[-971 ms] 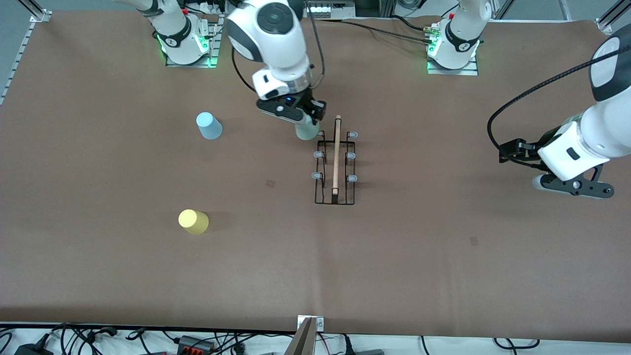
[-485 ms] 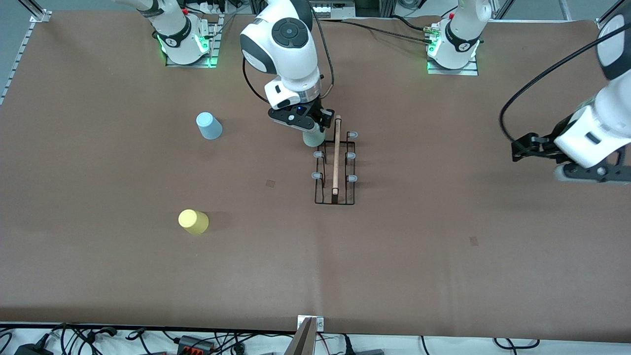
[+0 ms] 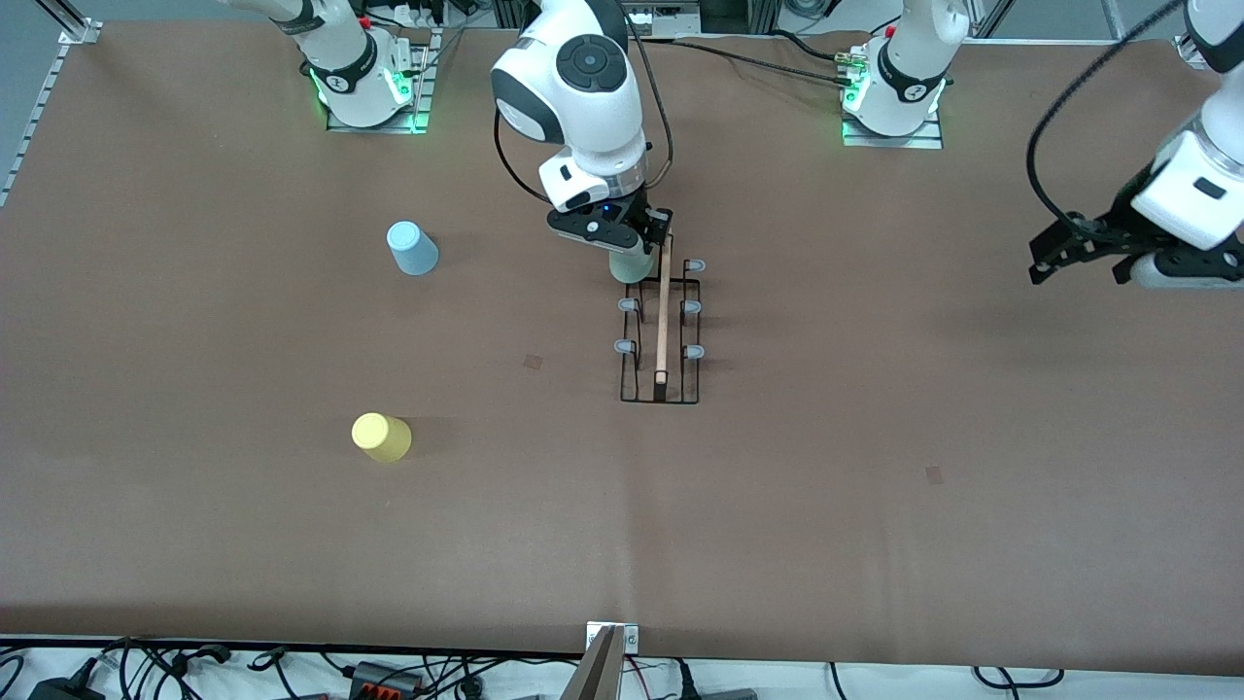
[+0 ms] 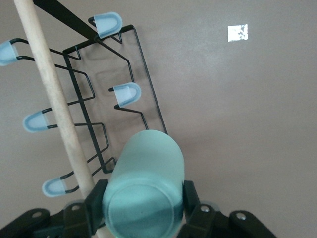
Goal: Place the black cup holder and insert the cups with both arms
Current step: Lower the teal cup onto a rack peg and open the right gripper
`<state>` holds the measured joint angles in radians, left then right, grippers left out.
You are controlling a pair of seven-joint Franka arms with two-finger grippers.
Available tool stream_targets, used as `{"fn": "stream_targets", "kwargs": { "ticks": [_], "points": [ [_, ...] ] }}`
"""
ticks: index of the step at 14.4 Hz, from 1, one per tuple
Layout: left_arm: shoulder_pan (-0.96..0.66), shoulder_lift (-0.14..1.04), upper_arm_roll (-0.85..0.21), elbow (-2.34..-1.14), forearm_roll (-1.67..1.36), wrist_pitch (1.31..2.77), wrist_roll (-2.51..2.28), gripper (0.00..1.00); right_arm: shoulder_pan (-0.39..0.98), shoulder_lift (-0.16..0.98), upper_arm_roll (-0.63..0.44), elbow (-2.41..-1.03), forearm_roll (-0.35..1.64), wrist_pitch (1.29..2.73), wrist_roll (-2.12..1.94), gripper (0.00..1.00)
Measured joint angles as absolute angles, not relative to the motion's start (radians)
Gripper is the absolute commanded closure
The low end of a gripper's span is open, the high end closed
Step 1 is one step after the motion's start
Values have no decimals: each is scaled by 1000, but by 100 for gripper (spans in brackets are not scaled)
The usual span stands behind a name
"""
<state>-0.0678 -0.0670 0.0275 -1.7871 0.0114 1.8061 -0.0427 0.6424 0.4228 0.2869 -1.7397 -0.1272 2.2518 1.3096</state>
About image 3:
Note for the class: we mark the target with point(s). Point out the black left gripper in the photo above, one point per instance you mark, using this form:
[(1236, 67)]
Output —
[(1114, 229)]

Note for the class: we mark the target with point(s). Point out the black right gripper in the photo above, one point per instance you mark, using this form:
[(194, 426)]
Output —
[(642, 216)]

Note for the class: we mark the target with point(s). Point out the pale green plastic cup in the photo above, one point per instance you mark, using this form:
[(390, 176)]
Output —
[(630, 267)]

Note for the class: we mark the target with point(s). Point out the yellow plastic cup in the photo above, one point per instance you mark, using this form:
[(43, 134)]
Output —
[(384, 437)]

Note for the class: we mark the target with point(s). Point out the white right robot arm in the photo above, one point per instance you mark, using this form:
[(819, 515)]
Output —
[(583, 117)]

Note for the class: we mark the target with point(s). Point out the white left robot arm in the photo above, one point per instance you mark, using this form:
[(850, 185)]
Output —
[(1195, 185)]

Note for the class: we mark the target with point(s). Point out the light blue plastic cup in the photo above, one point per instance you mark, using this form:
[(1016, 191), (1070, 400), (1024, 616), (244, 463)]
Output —
[(413, 251)]

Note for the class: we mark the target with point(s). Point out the grey socket block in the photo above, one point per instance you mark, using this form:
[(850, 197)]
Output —
[(651, 15)]

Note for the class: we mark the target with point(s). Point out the aluminium corner profile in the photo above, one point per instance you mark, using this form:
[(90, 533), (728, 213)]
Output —
[(1191, 49), (73, 29)]

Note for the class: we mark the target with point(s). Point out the brown table mat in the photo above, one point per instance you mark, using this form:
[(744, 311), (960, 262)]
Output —
[(583, 506)]

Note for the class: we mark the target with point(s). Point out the black box red buttons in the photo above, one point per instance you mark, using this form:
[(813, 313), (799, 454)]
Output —
[(374, 673)]

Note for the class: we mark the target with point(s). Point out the black power adapter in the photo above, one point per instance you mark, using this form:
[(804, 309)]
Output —
[(63, 690)]

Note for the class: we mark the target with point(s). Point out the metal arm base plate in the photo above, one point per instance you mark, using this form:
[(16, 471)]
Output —
[(894, 142), (420, 97)]

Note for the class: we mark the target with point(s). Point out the small metal bracket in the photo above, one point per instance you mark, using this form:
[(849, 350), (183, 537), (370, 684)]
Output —
[(630, 637)]

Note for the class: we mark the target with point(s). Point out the grey camera mount pole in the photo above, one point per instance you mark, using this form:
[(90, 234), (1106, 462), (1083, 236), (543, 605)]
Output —
[(598, 676)]

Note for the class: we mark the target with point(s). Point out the aluminium table edge rail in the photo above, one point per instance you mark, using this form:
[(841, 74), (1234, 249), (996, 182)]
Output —
[(34, 117)]

